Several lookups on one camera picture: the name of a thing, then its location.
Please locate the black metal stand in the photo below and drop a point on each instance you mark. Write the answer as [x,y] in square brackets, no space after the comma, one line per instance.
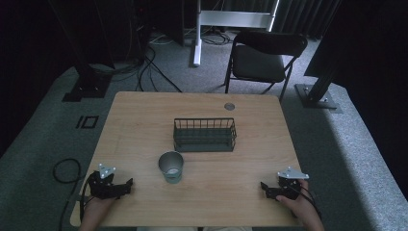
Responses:
[317,93]
[89,83]

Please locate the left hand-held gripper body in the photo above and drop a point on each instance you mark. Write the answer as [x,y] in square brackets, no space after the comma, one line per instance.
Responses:
[102,187]

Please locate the black folding chair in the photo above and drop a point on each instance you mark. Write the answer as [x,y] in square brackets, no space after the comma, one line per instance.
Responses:
[260,64]

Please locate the grey paper cup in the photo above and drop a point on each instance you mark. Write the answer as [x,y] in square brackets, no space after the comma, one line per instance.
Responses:
[172,167]

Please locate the grey round table grommet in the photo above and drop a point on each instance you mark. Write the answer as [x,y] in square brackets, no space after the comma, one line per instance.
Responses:
[229,106]

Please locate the person's left hand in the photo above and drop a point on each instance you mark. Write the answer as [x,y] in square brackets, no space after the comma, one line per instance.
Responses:
[96,208]

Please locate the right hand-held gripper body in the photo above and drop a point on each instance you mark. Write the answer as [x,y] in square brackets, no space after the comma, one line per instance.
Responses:
[290,185]

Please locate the person's right hand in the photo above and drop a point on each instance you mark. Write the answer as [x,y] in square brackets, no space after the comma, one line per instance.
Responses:
[300,205]

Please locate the white metal desk frame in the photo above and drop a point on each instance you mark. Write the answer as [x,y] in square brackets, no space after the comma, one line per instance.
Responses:
[205,19]

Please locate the dark curtain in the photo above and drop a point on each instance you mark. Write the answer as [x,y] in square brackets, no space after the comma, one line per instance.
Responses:
[298,16]

